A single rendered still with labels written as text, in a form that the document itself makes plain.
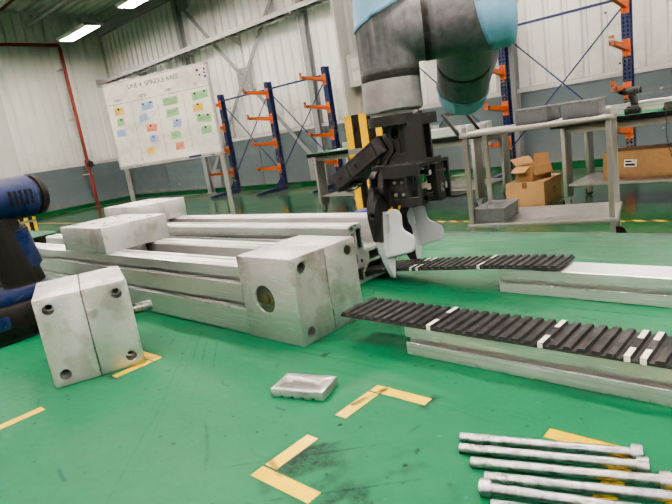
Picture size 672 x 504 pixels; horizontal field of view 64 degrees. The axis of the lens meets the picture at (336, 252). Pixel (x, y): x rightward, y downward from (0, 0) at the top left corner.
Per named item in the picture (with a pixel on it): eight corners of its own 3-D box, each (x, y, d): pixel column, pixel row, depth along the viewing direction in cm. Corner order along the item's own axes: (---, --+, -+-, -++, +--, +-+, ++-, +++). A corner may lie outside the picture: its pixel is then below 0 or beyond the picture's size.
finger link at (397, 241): (409, 281, 68) (410, 208, 68) (373, 278, 72) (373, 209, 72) (423, 280, 70) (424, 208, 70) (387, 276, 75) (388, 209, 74)
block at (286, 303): (377, 308, 65) (366, 231, 63) (304, 347, 56) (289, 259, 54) (324, 301, 71) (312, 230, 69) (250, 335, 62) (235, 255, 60)
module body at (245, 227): (398, 266, 83) (391, 211, 81) (356, 286, 76) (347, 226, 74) (143, 248, 137) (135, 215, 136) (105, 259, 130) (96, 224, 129)
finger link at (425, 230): (445, 268, 74) (429, 206, 71) (409, 266, 78) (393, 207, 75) (456, 258, 76) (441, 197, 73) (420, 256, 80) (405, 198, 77)
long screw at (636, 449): (643, 456, 32) (642, 441, 32) (644, 466, 31) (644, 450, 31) (462, 439, 37) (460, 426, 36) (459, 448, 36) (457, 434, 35)
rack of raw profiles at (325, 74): (208, 199, 1197) (188, 97, 1151) (240, 192, 1261) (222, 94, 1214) (315, 193, 975) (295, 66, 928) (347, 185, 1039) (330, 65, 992)
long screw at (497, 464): (672, 483, 29) (671, 467, 29) (675, 495, 28) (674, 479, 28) (473, 464, 34) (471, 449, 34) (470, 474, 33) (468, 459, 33)
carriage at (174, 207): (189, 226, 121) (183, 196, 119) (144, 238, 113) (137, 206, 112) (154, 226, 132) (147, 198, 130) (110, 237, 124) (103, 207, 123)
